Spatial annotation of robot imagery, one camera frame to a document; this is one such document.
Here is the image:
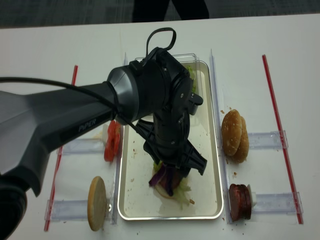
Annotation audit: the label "meat patty slice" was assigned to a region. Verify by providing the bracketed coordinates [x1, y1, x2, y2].
[240, 184, 252, 220]
[228, 184, 246, 222]

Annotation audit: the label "red strip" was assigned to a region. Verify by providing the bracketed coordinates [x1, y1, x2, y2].
[43, 65, 79, 231]
[261, 54, 304, 225]

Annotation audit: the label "bun bottom slice left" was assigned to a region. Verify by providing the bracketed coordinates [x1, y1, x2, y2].
[87, 176, 107, 232]

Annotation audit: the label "sesame bun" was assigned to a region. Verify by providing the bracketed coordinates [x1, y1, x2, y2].
[233, 116, 250, 164]
[221, 109, 242, 156]

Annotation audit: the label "bun bottom on tray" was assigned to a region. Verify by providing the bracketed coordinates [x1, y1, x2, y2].
[151, 163, 193, 200]

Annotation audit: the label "clear pusher track upper right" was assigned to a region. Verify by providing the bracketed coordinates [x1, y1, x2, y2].
[248, 130, 288, 150]

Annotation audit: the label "metal serving tray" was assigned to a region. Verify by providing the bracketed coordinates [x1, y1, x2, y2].
[117, 56, 224, 221]

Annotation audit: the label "sesame bun top inner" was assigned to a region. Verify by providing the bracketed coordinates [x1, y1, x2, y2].
[233, 116, 250, 164]

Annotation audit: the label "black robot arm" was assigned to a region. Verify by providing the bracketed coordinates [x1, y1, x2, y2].
[0, 48, 207, 240]

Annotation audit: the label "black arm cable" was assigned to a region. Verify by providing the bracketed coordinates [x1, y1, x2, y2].
[0, 27, 177, 141]

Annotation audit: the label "red strip right side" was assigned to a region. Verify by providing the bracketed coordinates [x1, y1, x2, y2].
[261, 54, 304, 225]

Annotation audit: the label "clear pusher track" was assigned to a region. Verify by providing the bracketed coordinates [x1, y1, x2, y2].
[44, 198, 116, 222]
[226, 191, 304, 225]
[62, 138, 106, 155]
[248, 130, 288, 150]

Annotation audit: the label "white pusher block lower right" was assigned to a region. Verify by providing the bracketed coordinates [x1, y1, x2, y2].
[247, 184, 257, 208]

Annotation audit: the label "clear pusher track lower right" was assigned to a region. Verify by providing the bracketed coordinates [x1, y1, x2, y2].
[226, 191, 304, 225]

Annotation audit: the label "tomato slices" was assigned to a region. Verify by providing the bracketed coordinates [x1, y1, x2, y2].
[104, 120, 121, 162]

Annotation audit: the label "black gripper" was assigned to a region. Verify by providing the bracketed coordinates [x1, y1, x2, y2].
[136, 113, 207, 176]

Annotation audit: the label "red strip left side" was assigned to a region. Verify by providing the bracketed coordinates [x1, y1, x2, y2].
[43, 65, 79, 231]

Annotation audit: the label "purple cabbage leaf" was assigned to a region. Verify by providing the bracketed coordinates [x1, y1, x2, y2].
[148, 164, 180, 199]

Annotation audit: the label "meat patty slice inner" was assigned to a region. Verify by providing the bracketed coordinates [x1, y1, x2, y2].
[240, 184, 252, 220]

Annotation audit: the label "sesame bun top outer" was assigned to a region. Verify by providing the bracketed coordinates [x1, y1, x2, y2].
[221, 109, 242, 156]

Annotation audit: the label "meat patty on burger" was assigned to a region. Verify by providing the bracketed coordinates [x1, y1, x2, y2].
[158, 172, 182, 189]

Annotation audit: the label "meat patty slice outer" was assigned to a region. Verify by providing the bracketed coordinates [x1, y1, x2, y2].
[228, 184, 246, 222]

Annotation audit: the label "clear pusher track lower left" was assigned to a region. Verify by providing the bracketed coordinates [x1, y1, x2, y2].
[44, 198, 116, 222]

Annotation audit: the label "green lettuce in container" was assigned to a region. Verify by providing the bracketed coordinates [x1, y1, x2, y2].
[187, 65, 197, 93]

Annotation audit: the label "clear pusher track upper left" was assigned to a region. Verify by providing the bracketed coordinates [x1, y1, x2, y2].
[62, 138, 106, 155]

